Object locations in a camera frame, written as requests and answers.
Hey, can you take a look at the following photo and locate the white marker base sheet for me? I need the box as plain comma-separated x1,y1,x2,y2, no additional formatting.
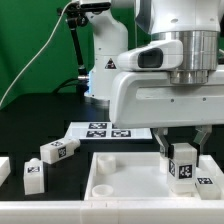
65,122,152,140

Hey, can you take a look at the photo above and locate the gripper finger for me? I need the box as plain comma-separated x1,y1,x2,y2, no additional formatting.
194,125,212,154
153,128,170,157

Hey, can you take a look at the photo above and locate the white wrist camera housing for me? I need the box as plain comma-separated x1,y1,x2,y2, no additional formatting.
118,40,183,71

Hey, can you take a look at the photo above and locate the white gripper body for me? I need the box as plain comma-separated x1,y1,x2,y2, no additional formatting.
109,65,224,128

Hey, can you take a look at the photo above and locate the white cable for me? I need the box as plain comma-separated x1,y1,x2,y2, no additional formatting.
0,0,78,108

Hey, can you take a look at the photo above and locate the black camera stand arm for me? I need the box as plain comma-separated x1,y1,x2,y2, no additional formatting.
57,3,88,80

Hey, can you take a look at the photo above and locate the black cable on table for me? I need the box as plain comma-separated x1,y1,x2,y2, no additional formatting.
51,77,88,95

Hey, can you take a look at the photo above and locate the white square tabletop panel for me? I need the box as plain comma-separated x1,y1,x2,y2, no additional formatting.
83,151,202,202

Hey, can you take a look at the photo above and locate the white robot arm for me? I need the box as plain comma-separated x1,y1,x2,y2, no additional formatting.
80,0,224,155

